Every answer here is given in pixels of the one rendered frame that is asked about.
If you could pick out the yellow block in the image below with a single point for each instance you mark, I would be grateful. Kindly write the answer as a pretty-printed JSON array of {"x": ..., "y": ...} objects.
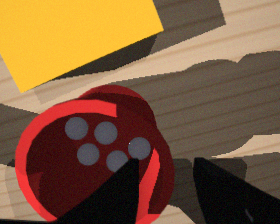
[{"x": 42, "y": 39}]

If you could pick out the red cup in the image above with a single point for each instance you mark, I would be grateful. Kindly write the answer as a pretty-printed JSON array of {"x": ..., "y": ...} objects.
[{"x": 53, "y": 180}]

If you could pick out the grey marble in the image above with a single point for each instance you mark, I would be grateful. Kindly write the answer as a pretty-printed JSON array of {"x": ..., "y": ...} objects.
[
  {"x": 76, "y": 128},
  {"x": 105, "y": 132},
  {"x": 139, "y": 148},
  {"x": 88, "y": 154},
  {"x": 115, "y": 160}
]

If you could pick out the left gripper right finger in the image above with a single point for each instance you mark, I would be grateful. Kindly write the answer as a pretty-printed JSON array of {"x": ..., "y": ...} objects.
[{"x": 226, "y": 199}]

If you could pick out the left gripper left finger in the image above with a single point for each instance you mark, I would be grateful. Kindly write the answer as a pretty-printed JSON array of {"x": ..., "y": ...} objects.
[{"x": 114, "y": 202}]

